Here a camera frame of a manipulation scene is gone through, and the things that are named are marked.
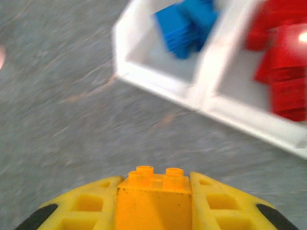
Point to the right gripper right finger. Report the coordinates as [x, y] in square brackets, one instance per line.
[227, 210]

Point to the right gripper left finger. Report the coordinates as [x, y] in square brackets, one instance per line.
[84, 208]

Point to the yellow lego brick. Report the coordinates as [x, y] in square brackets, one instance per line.
[153, 206]

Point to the red lego brick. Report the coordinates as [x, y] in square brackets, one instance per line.
[283, 62]
[290, 100]
[271, 14]

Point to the blue lego brick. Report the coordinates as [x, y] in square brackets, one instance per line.
[175, 31]
[204, 16]

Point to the white plastic bin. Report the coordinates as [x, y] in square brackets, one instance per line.
[239, 117]
[156, 80]

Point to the pink metal pencil bucket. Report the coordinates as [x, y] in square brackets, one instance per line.
[1, 57]

